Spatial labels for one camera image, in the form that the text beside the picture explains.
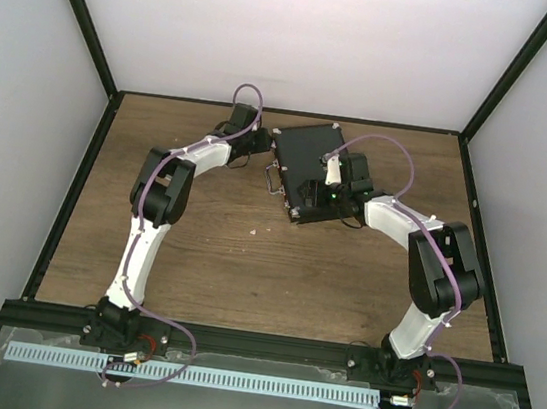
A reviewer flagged black poker set case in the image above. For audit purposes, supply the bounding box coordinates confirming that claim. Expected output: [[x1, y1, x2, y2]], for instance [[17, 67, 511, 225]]
[[272, 123, 357, 224]]

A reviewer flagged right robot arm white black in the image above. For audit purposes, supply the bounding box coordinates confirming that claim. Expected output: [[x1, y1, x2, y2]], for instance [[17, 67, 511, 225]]
[[301, 151, 485, 385]]

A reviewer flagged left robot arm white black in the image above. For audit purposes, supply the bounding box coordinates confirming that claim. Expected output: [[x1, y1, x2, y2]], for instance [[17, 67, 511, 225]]
[[82, 104, 271, 350]]

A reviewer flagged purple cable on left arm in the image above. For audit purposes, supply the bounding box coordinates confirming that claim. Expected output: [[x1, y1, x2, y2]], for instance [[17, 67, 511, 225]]
[[100, 69, 268, 404]]

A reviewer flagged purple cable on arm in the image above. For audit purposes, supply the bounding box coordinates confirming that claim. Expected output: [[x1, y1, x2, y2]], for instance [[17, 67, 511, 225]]
[[100, 69, 268, 404], [294, 128, 494, 409]]

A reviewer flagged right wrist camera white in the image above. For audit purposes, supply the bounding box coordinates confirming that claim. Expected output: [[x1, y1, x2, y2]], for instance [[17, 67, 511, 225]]
[[322, 153, 342, 187]]

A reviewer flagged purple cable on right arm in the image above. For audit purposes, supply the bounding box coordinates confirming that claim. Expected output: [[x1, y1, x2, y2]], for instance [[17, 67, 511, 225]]
[[294, 128, 494, 409]]

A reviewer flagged black frame rail right side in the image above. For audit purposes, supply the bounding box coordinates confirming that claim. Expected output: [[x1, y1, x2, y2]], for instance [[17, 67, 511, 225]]
[[457, 134, 509, 364]]

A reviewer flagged black frame rail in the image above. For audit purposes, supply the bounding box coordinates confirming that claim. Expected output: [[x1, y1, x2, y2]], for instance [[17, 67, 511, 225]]
[[20, 91, 125, 302], [457, 134, 509, 364]]

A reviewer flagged black frame rail left side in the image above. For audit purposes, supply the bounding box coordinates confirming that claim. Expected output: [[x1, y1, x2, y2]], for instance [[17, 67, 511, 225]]
[[20, 91, 125, 302]]

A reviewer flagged black front mounting rail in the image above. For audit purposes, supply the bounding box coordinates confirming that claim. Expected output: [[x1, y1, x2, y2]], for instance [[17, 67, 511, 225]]
[[0, 300, 527, 396]]

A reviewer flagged black frame post left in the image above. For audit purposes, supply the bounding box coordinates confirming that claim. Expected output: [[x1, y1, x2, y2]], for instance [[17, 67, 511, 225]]
[[68, 0, 118, 98]]

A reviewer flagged black frame post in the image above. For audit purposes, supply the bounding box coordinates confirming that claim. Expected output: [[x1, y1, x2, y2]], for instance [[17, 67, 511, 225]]
[[460, 0, 547, 146], [68, 0, 118, 98]]

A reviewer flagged light blue slotted cable duct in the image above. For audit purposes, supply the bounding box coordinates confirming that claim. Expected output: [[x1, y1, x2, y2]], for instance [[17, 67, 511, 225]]
[[4, 342, 380, 409]]

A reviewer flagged black frame post right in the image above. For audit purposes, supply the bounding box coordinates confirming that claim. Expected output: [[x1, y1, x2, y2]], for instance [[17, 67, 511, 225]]
[[460, 0, 547, 146]]

